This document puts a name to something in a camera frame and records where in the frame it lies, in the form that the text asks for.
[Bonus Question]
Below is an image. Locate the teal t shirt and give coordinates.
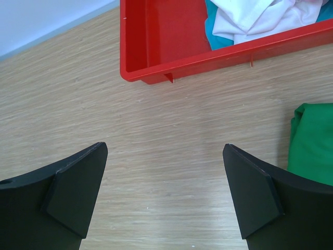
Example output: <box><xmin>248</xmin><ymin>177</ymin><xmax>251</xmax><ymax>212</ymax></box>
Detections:
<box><xmin>204</xmin><ymin>0</ymin><xmax>333</xmax><ymax>51</ymax></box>

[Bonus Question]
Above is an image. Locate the red plastic bin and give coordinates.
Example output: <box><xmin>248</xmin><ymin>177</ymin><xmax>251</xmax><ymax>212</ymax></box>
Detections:
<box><xmin>120</xmin><ymin>1</ymin><xmax>332</xmax><ymax>84</ymax></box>

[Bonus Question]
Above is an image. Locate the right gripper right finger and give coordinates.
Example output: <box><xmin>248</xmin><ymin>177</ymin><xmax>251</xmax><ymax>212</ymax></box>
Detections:
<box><xmin>223</xmin><ymin>144</ymin><xmax>332</xmax><ymax>249</ymax></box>

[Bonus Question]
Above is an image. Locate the pink t shirt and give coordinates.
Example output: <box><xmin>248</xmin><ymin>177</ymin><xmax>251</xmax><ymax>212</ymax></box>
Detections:
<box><xmin>307</xmin><ymin>0</ymin><xmax>327</xmax><ymax>6</ymax></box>

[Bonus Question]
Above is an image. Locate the white t shirt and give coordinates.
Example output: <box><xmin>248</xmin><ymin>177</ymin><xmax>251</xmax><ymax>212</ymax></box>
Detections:
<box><xmin>210</xmin><ymin>0</ymin><xmax>327</xmax><ymax>45</ymax></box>

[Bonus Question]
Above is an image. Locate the green t shirt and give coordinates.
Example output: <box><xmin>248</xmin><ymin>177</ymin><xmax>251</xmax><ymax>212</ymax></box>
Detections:
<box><xmin>287</xmin><ymin>103</ymin><xmax>332</xmax><ymax>185</ymax></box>

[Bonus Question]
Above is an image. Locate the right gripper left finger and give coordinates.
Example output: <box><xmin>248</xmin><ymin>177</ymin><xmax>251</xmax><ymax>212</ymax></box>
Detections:
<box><xmin>1</xmin><ymin>142</ymin><xmax>108</xmax><ymax>249</ymax></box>

